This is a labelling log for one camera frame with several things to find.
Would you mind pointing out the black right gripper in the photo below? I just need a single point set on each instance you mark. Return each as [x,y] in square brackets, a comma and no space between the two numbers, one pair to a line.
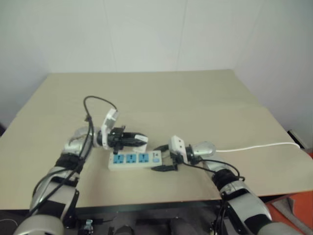
[176,159]

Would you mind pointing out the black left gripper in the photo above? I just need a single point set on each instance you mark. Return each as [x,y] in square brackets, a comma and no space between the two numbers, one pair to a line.
[115,138]

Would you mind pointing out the white charger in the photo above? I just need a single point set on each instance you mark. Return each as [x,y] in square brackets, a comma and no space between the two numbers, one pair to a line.
[143,146]

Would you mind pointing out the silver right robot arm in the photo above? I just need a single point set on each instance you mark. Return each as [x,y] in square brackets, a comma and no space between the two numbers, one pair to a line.
[247,205]

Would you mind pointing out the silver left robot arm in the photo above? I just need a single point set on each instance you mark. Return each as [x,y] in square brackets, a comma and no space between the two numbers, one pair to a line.
[49,220]

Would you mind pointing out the white power strip blue sockets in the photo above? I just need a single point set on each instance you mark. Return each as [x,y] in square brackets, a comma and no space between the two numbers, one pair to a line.
[134,160]

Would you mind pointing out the dark rounded shape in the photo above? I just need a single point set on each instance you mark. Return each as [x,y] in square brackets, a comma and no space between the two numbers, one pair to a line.
[124,230]

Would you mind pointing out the small metal clamp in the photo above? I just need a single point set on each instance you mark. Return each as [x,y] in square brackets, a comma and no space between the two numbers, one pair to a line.
[87,226]

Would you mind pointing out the grey cloth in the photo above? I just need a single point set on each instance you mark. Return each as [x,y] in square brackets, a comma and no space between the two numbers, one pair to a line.
[284,203]

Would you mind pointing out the orange mat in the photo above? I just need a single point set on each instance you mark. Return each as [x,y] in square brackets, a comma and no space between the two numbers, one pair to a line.
[303,208]

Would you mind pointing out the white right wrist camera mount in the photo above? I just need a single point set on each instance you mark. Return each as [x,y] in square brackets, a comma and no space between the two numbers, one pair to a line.
[178,144]

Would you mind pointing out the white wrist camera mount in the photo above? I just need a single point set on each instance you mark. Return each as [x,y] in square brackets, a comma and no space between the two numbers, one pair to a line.
[178,144]
[109,123]

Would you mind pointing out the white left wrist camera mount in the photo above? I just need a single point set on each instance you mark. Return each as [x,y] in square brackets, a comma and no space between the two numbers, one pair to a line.
[109,123]

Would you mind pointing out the dark object at wall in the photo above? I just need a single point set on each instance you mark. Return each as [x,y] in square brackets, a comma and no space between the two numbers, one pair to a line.
[2,129]

